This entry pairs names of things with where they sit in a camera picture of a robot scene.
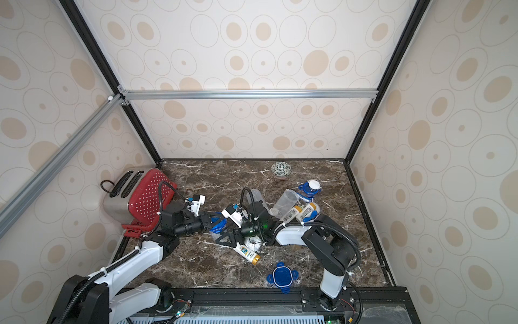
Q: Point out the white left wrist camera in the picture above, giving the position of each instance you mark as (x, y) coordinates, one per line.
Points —
(195, 203)

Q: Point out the round white soap disc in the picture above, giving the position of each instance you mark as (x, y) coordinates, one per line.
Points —
(314, 185)

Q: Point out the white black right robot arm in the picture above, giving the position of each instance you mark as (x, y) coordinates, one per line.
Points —
(334, 248)

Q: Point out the white shampoo tube gold cap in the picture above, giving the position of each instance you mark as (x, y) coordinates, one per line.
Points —
(247, 254)

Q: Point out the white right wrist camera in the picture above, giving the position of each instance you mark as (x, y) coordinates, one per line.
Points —
(235, 213)

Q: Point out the red plastic rack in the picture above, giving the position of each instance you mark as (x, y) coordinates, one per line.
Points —
(133, 230)

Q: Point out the silver aluminium crossbar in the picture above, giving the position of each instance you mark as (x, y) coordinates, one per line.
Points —
(249, 94)

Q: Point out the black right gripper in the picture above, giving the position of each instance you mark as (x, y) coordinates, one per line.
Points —
(237, 233)

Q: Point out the white bottle orange cap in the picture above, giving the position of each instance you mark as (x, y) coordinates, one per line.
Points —
(292, 214)

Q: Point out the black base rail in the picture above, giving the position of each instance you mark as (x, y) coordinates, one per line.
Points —
(300, 305)

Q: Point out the clear comb disc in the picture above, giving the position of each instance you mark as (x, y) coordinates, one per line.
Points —
(254, 243)

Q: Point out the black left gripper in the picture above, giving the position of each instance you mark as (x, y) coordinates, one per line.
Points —
(203, 223)

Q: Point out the silver aluminium left rail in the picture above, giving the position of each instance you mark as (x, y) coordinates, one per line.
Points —
(21, 201)

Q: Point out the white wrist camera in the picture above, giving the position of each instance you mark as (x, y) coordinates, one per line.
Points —
(235, 213)
(195, 203)

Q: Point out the white tube orange cap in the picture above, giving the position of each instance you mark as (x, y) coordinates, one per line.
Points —
(308, 213)

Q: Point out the red polka dot toaster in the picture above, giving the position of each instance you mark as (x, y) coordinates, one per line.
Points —
(134, 197)

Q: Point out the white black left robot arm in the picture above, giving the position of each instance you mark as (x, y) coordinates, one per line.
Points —
(98, 297)

